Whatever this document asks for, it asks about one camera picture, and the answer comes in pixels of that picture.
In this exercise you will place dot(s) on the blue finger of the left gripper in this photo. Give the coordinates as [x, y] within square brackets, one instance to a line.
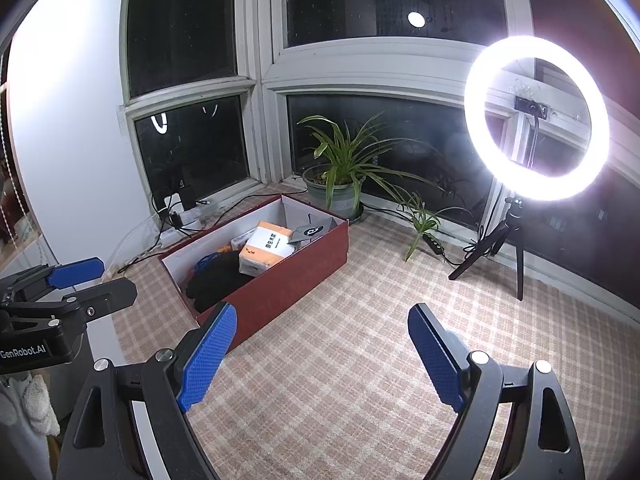
[100, 300]
[78, 272]

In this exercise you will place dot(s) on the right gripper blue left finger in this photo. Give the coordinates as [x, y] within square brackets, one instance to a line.
[103, 441]

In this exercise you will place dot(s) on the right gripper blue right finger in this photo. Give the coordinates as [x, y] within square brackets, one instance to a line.
[541, 439]

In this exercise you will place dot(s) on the black knit glove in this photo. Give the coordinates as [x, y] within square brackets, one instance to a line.
[215, 277]

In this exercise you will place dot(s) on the orange tissue pack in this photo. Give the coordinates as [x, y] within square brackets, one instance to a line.
[268, 245]

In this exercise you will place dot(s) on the grey wet wipe sachet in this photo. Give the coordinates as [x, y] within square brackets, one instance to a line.
[304, 235]

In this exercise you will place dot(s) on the blue face mask pack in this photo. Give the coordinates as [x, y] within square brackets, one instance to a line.
[238, 242]

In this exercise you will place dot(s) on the white gloved left hand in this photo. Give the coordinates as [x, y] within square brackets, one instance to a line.
[28, 398]

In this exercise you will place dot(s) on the white power strip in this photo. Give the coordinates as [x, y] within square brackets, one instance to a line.
[178, 224]

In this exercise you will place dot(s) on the small green plant shoot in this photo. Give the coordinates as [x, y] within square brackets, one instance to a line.
[412, 208]

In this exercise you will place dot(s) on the large potted green plant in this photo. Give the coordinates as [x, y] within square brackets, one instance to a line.
[347, 159]

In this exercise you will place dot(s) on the black webcam on window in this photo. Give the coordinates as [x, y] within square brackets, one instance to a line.
[531, 107]

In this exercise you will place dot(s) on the black inline cable switch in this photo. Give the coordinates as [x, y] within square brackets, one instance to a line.
[434, 244]

